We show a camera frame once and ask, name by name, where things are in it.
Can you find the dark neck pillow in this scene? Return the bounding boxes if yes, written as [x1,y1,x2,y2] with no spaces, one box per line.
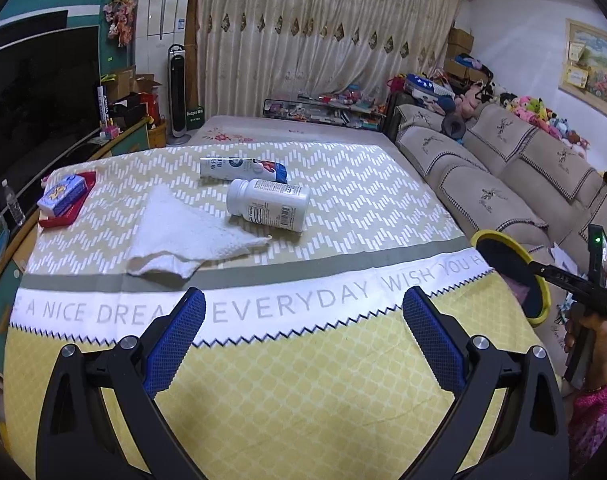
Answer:
[442,112,467,141]

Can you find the blue white tissue pack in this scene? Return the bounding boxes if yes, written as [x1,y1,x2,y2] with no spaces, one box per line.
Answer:
[37,175,88,213]

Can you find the beige sofa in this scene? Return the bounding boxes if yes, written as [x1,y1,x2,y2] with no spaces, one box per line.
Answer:
[386,102,607,281]

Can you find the yellow basket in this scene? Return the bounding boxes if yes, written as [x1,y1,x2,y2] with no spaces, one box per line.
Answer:
[146,122,170,150]

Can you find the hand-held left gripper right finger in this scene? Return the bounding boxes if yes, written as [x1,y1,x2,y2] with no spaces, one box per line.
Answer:
[402,286,570,480]

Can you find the cream curtain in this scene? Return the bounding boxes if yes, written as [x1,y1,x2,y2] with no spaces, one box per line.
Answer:
[190,0,467,121]

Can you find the white pill bottle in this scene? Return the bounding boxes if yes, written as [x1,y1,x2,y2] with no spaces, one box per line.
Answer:
[226,178,311,232]

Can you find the white towel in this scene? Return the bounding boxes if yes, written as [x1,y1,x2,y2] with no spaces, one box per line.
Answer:
[127,185,273,278]

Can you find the red tray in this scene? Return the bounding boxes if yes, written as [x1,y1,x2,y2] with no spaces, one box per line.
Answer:
[38,171,98,229]

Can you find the black television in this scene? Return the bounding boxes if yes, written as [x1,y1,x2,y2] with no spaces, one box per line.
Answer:
[0,25,101,201]

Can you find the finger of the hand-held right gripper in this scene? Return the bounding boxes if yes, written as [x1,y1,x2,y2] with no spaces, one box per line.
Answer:
[528,259,591,293]

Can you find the clear water bottle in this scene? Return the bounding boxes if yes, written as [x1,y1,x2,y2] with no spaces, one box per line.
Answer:
[0,179,26,227]

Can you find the blue star-printed case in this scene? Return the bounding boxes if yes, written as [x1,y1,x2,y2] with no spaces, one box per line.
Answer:
[405,74,454,98]

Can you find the floral folded mattress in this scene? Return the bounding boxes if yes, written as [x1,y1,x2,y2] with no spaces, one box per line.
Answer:
[190,115,384,148]

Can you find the pile of plush toys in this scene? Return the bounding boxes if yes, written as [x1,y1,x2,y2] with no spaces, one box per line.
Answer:
[488,80,591,151]

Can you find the cluttered low glass table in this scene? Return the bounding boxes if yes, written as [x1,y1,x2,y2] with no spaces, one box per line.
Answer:
[263,87,389,128]

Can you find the white standing air conditioner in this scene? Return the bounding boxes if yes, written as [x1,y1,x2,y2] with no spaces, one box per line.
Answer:
[134,0,191,68]

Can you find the stack of cardboard boxes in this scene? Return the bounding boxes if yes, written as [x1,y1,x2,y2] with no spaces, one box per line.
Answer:
[443,27,487,83]

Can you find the open cardboard boxes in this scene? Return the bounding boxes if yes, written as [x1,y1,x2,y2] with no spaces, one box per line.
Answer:
[100,65,166,126]

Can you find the black tower fan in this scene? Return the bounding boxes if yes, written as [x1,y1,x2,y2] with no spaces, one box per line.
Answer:
[167,43,193,145]

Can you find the framed painting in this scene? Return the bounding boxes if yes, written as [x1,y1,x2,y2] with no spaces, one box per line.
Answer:
[558,19,607,111]

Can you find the white blue squeeze tube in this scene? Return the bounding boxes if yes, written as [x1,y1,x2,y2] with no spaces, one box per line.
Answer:
[200,156,289,184]

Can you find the artificial flower bunch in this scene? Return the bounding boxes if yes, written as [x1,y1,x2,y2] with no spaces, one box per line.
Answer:
[106,0,138,47]

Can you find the person's right forearm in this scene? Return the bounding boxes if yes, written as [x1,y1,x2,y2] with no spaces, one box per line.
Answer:
[566,370,607,466]

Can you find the person's right hand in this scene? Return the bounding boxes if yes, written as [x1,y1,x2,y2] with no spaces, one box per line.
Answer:
[562,305,607,386]

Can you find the white loose papers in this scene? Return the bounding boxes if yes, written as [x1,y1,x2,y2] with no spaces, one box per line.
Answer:
[552,241,577,273]

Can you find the black yellow-rimmed trash bin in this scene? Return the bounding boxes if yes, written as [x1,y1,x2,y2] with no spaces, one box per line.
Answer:
[470,229,551,328]

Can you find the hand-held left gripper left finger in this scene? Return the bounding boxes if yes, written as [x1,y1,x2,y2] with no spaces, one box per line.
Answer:
[36,287,207,480]

